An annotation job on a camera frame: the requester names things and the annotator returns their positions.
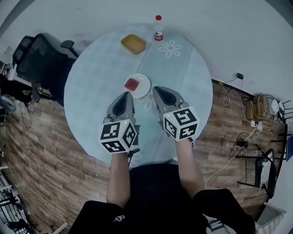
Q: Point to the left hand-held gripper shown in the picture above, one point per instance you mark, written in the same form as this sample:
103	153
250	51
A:
115	134

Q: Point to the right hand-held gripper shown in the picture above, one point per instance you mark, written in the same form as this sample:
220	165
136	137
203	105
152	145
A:
180	124

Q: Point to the red piece of meat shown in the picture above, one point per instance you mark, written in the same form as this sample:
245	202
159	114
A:
132	84

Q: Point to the white round plate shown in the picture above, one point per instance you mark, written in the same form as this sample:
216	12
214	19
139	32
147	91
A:
143	88

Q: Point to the person's right forearm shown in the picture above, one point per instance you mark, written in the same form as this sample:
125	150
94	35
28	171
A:
190	169

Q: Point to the person's left forearm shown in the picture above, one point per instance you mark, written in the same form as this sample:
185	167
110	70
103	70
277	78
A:
119	178

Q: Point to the light blue flowered tablecloth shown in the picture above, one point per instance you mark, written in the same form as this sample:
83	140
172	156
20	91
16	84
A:
98	75

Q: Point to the yellow rectangular container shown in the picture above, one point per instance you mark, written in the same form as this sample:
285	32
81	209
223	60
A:
134	44

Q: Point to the clear plastic bottle red cap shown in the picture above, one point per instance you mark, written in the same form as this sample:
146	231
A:
158	32

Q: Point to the small black cylindrical device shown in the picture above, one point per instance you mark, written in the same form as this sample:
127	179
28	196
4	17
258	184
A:
242	144

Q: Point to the black office chair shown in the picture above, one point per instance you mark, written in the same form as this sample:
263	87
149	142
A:
43	64

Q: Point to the yellow wooden box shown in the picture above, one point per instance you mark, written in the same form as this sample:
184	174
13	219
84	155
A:
259	106

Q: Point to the white power strip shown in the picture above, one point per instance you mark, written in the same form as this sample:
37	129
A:
256	126

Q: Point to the person's black clothing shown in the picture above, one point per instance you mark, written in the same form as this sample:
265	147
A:
160	205

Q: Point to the metal rack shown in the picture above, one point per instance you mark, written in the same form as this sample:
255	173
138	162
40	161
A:
10	205

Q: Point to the white storage bin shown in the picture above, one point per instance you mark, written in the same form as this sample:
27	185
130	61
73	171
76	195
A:
271	217

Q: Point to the black wall charger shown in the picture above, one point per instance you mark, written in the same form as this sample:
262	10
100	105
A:
240	76

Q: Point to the black metal frame chair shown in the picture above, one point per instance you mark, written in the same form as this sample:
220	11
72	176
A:
270	169

